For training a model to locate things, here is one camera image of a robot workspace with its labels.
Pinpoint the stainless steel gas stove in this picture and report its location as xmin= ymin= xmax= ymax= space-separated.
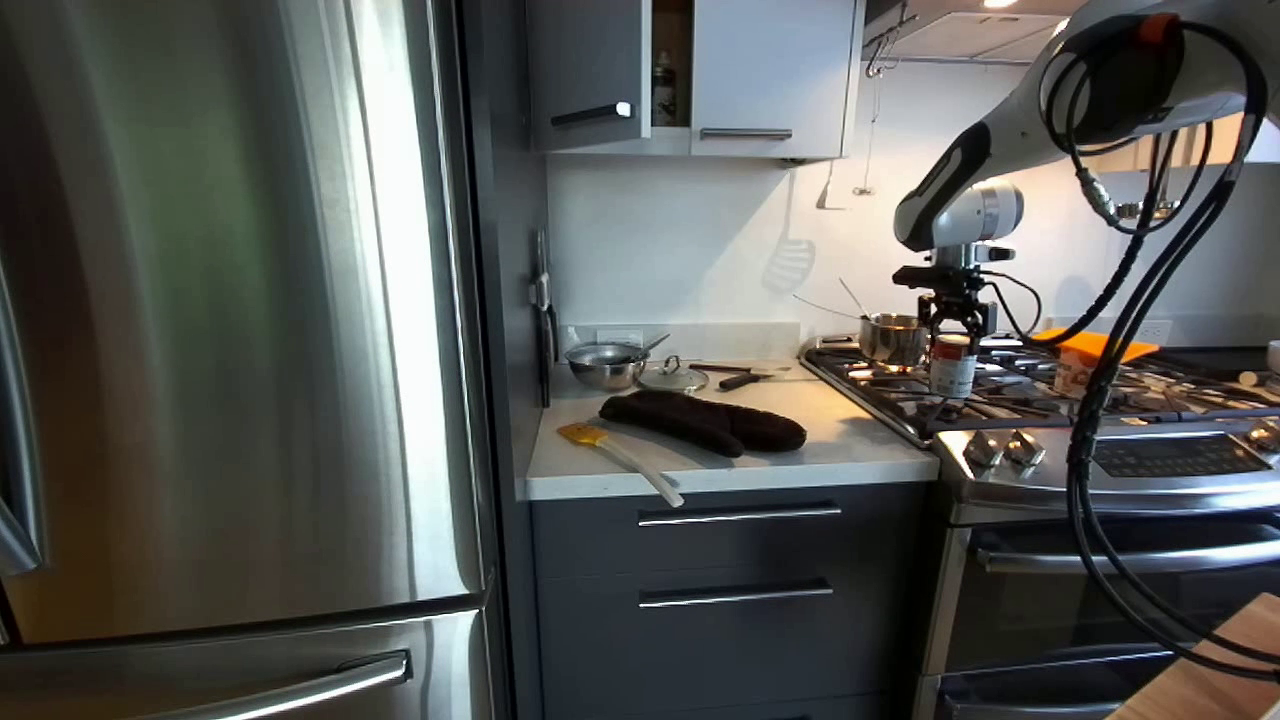
xmin=799 ymin=338 xmax=1280 ymax=720

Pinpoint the stainless steel refrigerator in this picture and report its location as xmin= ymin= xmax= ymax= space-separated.
xmin=0 ymin=0 xmax=498 ymax=720

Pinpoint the left stove knob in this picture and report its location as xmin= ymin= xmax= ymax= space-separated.
xmin=966 ymin=432 xmax=1003 ymax=472

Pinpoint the range hood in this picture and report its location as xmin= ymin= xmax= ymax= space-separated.
xmin=866 ymin=0 xmax=1085 ymax=63

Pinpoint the stove knob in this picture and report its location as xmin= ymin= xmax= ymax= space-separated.
xmin=1003 ymin=426 xmax=1046 ymax=467
xmin=966 ymin=432 xmax=1003 ymax=472

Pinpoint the grey upper cabinet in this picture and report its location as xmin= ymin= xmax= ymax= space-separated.
xmin=531 ymin=0 xmax=652 ymax=150

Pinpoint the small metal pot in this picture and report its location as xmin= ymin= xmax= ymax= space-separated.
xmin=859 ymin=312 xmax=925 ymax=368

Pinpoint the white upper cabinet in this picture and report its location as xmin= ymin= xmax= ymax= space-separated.
xmin=688 ymin=0 xmax=859 ymax=159

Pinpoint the right stove knob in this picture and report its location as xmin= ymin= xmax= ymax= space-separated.
xmin=1003 ymin=426 xmax=1046 ymax=467

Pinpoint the red white can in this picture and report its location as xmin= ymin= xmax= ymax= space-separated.
xmin=934 ymin=336 xmax=975 ymax=398

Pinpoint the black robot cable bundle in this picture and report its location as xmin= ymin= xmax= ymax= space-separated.
xmin=985 ymin=10 xmax=1280 ymax=682

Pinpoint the small plate with utensils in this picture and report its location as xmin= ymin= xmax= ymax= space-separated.
xmin=639 ymin=357 xmax=765 ymax=392

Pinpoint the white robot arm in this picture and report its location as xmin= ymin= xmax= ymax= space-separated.
xmin=892 ymin=0 xmax=1280 ymax=338

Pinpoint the wooden board corner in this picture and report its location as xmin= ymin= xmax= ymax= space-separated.
xmin=1109 ymin=586 xmax=1280 ymax=720

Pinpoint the steel mixing bowl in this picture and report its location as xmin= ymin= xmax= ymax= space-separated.
xmin=563 ymin=338 xmax=659 ymax=392

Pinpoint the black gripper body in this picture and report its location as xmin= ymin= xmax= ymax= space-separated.
xmin=892 ymin=244 xmax=1010 ymax=344

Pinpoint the black oven mitt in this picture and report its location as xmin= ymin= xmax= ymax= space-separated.
xmin=600 ymin=392 xmax=808 ymax=454

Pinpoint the grey drawer cabinet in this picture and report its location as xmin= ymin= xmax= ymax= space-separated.
xmin=531 ymin=484 xmax=928 ymax=720

